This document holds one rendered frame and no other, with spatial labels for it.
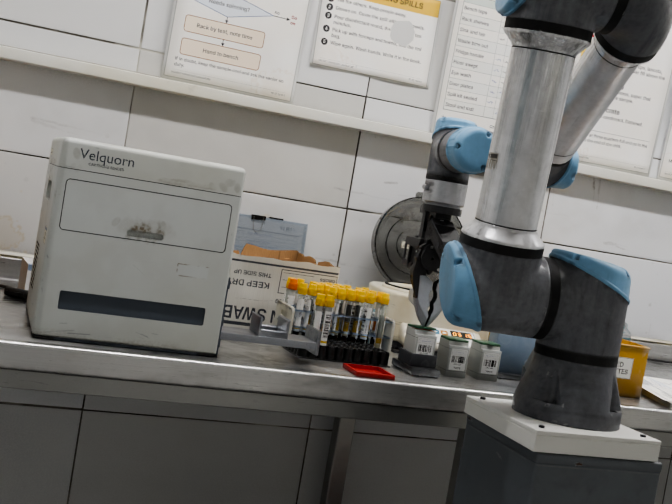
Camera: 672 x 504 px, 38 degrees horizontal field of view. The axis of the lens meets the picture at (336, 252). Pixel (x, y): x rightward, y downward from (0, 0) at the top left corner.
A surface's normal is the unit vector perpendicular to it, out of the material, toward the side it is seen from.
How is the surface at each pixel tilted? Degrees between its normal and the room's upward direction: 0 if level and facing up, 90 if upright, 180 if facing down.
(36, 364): 90
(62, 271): 90
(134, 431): 90
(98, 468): 90
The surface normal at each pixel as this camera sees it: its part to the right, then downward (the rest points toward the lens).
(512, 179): -0.27, 0.13
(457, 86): 0.30, 0.16
